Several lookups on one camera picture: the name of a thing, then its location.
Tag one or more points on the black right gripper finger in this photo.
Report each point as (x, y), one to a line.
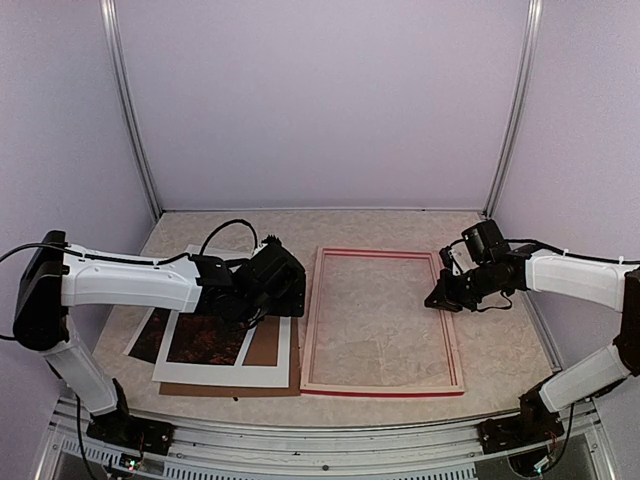
(448, 306)
(438, 294)

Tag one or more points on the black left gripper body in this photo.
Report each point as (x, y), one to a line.
(255, 312)

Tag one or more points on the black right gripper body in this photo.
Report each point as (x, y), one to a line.
(468, 291)

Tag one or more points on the red forest photo print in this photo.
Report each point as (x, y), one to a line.
(196, 339)

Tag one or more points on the white photo mat board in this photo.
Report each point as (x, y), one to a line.
(225, 372)

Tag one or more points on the light wood picture frame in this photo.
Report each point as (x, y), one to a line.
(369, 334)

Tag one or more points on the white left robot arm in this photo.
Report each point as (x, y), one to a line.
(59, 276)

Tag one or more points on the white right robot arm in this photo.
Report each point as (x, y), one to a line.
(613, 285)

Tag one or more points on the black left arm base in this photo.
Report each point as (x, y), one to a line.
(121, 428)

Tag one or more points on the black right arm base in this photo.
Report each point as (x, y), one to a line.
(532, 424)

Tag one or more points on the brown cardboard backing board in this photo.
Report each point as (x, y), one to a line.
(293, 389)

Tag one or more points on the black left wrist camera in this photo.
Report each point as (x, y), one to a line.
(272, 272)

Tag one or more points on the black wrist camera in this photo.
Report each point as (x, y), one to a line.
(484, 242)
(272, 272)

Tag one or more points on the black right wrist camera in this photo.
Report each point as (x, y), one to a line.
(484, 242)

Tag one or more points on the aluminium front rail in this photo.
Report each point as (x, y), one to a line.
(217, 450)

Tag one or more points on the right aluminium corner post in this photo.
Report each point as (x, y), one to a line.
(517, 106)

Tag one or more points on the aluminium corner post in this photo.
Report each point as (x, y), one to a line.
(109, 15)
(517, 106)

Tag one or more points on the left aluminium corner post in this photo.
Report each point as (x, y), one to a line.
(109, 15)

